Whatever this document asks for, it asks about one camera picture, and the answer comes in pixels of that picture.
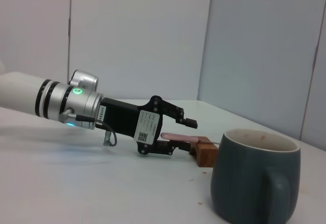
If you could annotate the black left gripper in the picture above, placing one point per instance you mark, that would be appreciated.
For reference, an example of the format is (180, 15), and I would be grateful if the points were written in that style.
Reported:
(119, 118)

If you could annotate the grey ceramic cup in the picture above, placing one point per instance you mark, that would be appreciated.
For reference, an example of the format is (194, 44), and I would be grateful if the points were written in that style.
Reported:
(242, 183)

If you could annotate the arched brown wooden block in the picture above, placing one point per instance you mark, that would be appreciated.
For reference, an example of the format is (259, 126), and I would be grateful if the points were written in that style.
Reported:
(206, 155)

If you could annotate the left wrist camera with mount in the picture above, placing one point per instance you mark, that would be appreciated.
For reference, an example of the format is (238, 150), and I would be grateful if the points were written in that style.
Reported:
(85, 79)

